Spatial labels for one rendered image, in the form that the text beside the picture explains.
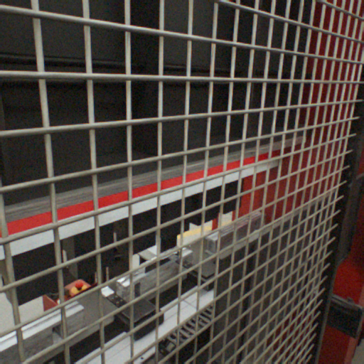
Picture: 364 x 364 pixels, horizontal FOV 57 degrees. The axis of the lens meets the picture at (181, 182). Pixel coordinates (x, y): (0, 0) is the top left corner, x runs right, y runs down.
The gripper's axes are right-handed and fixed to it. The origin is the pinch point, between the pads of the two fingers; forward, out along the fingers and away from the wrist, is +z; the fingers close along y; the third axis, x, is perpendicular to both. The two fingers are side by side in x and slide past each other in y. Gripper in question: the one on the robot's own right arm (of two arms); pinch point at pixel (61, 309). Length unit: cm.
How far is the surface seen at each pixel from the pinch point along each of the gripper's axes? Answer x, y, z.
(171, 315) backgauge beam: 5, 64, -9
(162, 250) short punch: 28, 41, -21
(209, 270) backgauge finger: 29, 64, -15
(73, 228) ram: -14, 47, -44
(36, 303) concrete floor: 40, -119, 42
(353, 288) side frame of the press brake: 112, 94, 26
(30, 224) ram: -26, 47, -49
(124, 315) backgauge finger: -9, 57, -15
